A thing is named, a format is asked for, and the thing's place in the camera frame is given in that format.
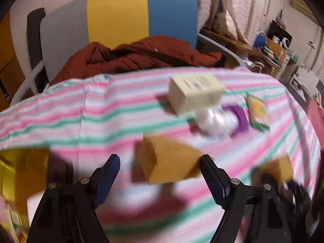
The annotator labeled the green yellow snack packet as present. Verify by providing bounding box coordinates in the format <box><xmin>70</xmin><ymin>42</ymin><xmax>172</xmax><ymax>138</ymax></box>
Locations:
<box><xmin>245</xmin><ymin>93</ymin><xmax>270</xmax><ymax>132</ymax></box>

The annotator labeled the yellow sponge block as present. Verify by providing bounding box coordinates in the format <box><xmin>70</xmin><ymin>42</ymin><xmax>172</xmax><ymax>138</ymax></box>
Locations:
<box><xmin>138</xmin><ymin>135</ymin><xmax>203</xmax><ymax>185</ymax></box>

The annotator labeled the wall air conditioner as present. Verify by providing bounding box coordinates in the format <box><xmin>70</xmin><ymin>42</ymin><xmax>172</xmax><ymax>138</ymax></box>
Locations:
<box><xmin>290</xmin><ymin>0</ymin><xmax>315</xmax><ymax>19</ymax></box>

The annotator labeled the white plastic bag bundle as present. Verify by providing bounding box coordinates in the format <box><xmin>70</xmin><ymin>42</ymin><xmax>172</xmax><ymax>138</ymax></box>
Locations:
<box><xmin>194</xmin><ymin>106</ymin><xmax>239</xmax><ymax>136</ymax></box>

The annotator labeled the grey yellow blue chair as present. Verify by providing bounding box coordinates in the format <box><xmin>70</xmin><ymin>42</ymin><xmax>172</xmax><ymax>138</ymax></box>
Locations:
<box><xmin>10</xmin><ymin>0</ymin><xmax>243</xmax><ymax>104</ymax></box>

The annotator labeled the dark red jacket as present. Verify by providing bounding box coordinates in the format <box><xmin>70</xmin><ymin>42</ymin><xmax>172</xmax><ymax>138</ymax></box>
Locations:
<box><xmin>49</xmin><ymin>36</ymin><xmax>222</xmax><ymax>86</ymax></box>

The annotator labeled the wooden wardrobe door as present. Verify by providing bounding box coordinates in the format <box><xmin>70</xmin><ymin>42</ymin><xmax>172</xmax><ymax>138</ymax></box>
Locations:
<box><xmin>1</xmin><ymin>12</ymin><xmax>25</xmax><ymax>110</ymax></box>

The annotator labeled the yellow sponge chunk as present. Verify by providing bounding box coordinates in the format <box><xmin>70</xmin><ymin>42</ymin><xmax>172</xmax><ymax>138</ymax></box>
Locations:
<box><xmin>258</xmin><ymin>154</ymin><xmax>294</xmax><ymax>184</ymax></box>

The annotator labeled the wooden side table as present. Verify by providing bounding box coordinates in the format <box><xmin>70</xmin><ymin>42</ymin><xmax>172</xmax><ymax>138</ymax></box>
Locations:
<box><xmin>200</xmin><ymin>29</ymin><xmax>281</xmax><ymax>71</ymax></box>

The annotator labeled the cream cardboard box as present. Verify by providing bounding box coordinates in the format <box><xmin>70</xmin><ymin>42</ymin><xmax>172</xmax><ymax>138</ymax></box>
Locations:
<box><xmin>167</xmin><ymin>73</ymin><xmax>226</xmax><ymax>116</ymax></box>

